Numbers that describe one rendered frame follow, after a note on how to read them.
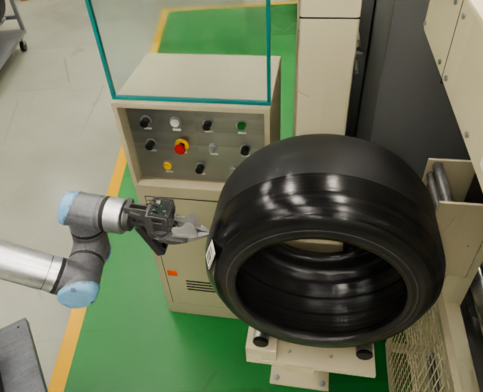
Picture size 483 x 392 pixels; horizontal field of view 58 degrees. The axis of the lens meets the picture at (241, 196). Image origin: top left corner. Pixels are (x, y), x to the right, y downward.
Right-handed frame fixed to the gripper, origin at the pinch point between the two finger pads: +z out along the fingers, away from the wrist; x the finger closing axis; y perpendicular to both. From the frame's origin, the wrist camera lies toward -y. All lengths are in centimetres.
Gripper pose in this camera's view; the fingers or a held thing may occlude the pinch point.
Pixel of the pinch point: (204, 234)
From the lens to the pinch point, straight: 111.4
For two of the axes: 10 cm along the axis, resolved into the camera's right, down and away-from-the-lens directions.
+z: 9.9, 1.5, -0.8
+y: 0.5, -7.3, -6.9
